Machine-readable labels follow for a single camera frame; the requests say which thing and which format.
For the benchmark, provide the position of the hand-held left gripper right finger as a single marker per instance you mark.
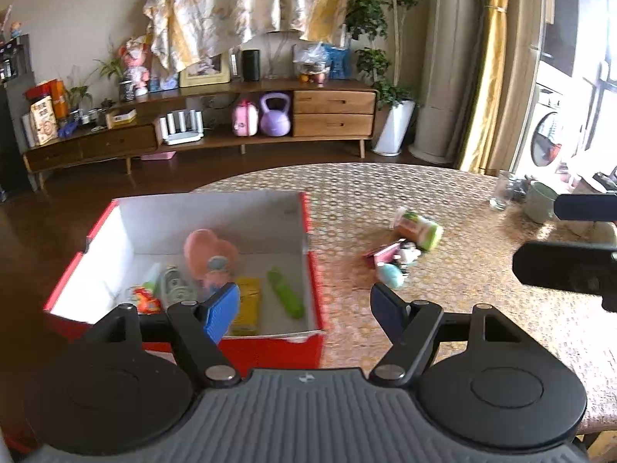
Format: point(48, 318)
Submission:
point(388, 306)

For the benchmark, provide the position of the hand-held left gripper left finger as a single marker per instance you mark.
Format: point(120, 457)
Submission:
point(221, 311)

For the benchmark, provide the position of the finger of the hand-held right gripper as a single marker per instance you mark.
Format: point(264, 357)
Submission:
point(564, 265)
point(585, 207)

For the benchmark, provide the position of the yellow packet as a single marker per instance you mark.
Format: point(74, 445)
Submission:
point(247, 306)

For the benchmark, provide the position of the light blue grey item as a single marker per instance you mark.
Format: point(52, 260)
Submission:
point(218, 266)

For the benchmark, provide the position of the pink heart-shaped toy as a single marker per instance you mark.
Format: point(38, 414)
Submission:
point(207, 251)

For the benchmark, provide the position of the green tube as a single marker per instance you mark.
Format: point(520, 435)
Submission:
point(286, 294)

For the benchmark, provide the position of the red cardboard box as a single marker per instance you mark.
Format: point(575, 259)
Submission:
point(274, 352)

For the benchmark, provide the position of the teal ball toy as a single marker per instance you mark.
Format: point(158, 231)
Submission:
point(391, 275)

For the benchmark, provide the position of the green and white bottle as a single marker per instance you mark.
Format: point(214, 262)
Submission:
point(176, 287)

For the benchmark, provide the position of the pink card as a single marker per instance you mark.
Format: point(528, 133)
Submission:
point(383, 252)

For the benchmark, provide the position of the white toy figure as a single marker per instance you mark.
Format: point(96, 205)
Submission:
point(408, 252)

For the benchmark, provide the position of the red orange snack wrapper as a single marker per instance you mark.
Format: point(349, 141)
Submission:
point(147, 300)

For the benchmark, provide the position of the small light green item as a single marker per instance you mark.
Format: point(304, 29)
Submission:
point(153, 275)

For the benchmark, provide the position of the green orange snack can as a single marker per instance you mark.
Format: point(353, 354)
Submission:
point(424, 234)

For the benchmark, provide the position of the washing machine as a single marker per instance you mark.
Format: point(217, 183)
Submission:
point(547, 135)

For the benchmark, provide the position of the glass cup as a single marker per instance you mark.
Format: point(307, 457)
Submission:
point(501, 193)

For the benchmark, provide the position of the pink tray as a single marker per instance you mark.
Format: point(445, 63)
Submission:
point(158, 156)

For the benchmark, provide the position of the gold curtain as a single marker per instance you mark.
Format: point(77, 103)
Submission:
point(487, 67)

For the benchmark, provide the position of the white planter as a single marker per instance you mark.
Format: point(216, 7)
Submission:
point(395, 128)

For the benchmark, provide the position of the white router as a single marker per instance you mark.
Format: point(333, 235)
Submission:
point(182, 130)

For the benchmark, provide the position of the pink toy backpack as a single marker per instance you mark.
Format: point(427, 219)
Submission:
point(243, 119)

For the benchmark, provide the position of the wooden media cabinet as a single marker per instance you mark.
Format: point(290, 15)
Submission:
point(332, 115)

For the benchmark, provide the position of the purple kettlebell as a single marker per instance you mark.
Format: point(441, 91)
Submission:
point(275, 118)

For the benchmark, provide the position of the white standing air conditioner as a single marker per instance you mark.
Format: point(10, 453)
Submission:
point(443, 58)

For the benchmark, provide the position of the small yellow box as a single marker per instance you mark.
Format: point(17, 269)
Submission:
point(120, 117)

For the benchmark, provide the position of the black speaker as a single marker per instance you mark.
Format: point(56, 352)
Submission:
point(250, 65)

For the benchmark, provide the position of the blue bag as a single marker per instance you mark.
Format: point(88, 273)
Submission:
point(340, 61)

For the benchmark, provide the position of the plastic bag of fruit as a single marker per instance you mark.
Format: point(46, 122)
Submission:
point(313, 62)

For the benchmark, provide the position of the small potted plant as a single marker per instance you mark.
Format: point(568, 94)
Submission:
point(77, 95)

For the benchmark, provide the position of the pink haired doll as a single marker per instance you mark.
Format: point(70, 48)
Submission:
point(135, 65)

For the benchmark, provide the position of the cereal box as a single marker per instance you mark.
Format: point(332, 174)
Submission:
point(43, 120)

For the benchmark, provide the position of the leafy potted plant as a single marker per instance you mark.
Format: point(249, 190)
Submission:
point(113, 67)

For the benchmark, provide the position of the orange box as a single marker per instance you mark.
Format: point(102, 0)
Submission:
point(58, 99)

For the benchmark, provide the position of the black cabinet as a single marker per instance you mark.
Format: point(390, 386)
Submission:
point(12, 115)

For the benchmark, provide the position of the tall green tree plant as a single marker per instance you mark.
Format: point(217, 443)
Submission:
point(369, 14)

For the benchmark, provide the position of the hanging floral cloth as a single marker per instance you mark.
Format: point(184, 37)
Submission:
point(217, 5)

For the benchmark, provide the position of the picture frame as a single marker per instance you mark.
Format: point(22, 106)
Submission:
point(205, 72)

